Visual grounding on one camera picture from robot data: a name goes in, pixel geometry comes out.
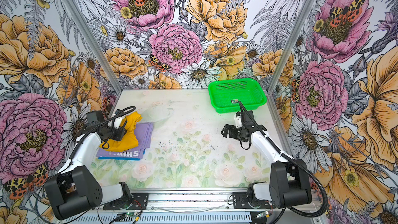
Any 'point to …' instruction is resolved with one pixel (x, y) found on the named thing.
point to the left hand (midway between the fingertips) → (121, 135)
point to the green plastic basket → (247, 91)
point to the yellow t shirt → (130, 142)
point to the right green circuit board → (265, 214)
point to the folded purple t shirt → (144, 132)
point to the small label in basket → (233, 101)
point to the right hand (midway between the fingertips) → (229, 137)
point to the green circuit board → (130, 214)
